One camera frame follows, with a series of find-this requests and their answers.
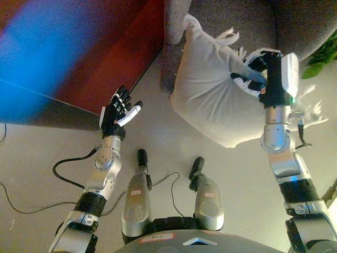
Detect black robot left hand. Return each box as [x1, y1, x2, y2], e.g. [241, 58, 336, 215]
[99, 85, 144, 139]

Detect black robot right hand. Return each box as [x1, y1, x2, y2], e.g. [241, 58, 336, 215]
[230, 48, 301, 109]

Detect beige fringed throw pillow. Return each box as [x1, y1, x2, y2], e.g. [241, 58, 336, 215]
[168, 14, 330, 148]

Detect black robot left foot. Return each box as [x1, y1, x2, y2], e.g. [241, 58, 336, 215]
[136, 149, 148, 169]

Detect black robot foot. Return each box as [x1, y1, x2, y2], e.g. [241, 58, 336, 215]
[136, 149, 148, 169]
[190, 157, 205, 180]

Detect green leafy potted plant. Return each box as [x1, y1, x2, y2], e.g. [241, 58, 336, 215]
[301, 34, 337, 80]

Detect grey fabric armchair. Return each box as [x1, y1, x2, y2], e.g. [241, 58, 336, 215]
[160, 0, 337, 93]

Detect reddish brown wooden cabinet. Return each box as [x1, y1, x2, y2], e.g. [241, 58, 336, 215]
[0, 0, 172, 131]

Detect black robot right foot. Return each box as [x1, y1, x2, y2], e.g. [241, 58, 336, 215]
[190, 157, 205, 180]

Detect grey robot torso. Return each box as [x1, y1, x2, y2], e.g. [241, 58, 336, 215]
[110, 216, 290, 253]

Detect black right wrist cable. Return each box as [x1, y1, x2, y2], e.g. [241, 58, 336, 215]
[294, 117, 313, 150]

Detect thick black left wrist cable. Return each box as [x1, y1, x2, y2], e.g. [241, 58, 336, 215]
[53, 149, 98, 189]

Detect thin black floor cable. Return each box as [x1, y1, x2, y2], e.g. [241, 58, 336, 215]
[0, 182, 126, 216]
[151, 171, 185, 218]

